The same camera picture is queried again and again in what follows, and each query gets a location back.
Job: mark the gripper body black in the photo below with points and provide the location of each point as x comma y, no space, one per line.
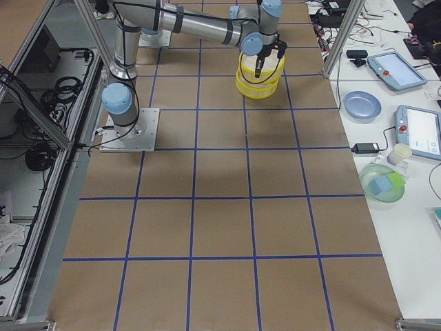
264,52

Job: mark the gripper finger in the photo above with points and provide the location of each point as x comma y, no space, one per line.
261,62
257,67

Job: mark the yellow bamboo steamer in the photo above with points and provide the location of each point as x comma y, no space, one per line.
272,69
258,91

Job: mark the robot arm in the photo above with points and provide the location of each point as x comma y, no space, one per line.
253,28
149,35

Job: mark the black webcam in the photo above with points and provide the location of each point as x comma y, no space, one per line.
357,57

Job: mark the blue plate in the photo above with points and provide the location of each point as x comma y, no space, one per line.
362,106

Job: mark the far teach pendant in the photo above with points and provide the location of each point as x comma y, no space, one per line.
395,71

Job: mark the teach pendant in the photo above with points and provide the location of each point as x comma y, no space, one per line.
395,71
419,129

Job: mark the black power adapter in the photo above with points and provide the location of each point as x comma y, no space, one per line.
366,148

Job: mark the white paper cup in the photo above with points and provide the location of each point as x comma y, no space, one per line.
399,153

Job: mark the near teach pendant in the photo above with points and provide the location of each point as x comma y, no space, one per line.
419,129

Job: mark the green glass bowl with sponges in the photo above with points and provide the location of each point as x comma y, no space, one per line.
382,183

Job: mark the aluminium frame post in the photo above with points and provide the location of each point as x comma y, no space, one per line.
347,24

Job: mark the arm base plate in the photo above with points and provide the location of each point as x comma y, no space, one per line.
141,138
162,42

